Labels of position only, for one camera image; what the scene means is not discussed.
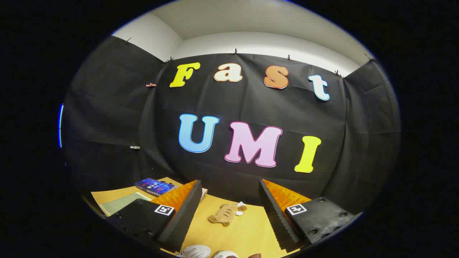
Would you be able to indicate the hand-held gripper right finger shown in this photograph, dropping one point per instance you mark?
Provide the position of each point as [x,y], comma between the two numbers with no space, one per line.
[276,215]

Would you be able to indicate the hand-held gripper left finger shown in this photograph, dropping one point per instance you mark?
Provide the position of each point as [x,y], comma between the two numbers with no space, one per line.
[186,215]

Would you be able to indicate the pink cover book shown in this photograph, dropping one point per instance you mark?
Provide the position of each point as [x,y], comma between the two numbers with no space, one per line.
[204,193]

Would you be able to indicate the white canvas shoe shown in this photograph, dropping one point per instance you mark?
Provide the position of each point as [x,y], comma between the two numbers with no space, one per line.
[196,251]
[226,254]

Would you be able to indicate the pale green storage box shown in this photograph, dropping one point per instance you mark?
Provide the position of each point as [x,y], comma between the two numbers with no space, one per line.
[122,203]

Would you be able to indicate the dark blue book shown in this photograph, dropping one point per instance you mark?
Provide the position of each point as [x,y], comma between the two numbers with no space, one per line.
[154,186]

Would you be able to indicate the brown bread plush toy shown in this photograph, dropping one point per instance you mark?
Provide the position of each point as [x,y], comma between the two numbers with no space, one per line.
[224,214]

